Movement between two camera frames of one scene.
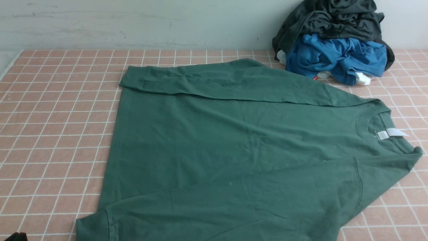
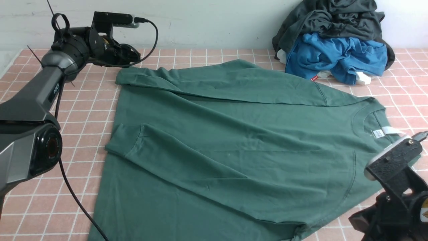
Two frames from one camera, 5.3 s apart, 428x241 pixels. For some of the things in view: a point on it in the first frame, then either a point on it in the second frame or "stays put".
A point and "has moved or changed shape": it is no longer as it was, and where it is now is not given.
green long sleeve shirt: (234, 150) has moved or changed shape
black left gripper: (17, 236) to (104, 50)
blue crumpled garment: (340, 59) stays put
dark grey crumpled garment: (355, 19) stays put
